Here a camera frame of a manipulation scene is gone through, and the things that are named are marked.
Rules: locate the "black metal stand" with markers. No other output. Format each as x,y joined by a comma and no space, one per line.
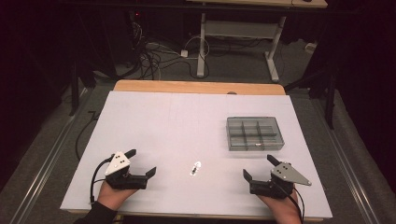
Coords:
74,90
330,99

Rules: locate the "clear plastic compartment box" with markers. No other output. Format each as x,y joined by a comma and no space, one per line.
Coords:
254,133

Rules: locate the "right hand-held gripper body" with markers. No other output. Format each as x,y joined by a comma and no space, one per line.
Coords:
277,186

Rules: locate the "white table mat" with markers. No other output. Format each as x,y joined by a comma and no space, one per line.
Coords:
174,124

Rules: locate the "small part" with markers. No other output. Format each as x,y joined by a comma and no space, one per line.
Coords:
194,169

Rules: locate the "metal floor rail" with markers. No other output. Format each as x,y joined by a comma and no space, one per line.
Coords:
348,168
46,161

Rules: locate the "person's left hand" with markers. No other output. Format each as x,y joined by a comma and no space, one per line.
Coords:
113,196

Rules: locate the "beige desk with white frame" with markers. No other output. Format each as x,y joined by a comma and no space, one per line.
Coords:
239,29

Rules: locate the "person's right hand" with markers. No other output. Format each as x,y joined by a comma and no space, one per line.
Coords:
285,210

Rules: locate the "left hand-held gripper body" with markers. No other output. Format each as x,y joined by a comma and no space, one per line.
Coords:
120,179

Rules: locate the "white power adapter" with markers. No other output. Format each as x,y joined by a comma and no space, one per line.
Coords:
184,53

